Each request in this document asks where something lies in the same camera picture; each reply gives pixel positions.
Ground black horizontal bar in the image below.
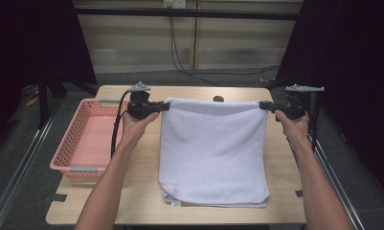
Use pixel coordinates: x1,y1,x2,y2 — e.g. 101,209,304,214
74,7,302,22

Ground person's right hand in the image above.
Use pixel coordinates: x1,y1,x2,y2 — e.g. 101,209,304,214
274,109,310,150

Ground black hanging wall cable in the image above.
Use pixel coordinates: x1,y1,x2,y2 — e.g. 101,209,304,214
169,15,220,87

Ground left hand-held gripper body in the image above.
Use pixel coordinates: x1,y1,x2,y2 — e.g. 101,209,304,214
126,80,156,122

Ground person's left hand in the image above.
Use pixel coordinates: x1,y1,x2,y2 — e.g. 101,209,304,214
120,110,161,151

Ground pink plastic basket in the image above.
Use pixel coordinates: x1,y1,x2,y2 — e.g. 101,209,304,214
49,98,132,178

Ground metal floor rail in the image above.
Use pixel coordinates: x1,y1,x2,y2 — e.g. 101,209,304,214
0,97,63,230
308,137,367,230

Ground white wall socket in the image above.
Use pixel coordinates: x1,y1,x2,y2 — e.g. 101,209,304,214
163,0,188,10

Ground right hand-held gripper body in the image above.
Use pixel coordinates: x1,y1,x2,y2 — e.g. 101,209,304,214
273,83,326,123

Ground hand-held gripper black cable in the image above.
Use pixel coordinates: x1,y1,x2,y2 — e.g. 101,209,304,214
110,90,132,159
306,91,319,151

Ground black curtain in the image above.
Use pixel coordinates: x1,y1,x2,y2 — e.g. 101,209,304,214
0,0,99,151
264,0,384,200

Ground left hand-held gripper black cable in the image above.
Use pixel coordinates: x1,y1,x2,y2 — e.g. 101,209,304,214
110,90,132,159

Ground lavender printed towel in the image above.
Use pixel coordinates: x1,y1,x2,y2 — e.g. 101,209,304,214
158,97,271,209

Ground right hand-held gripper black cable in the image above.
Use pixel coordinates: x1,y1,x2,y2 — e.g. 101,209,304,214
306,91,319,151

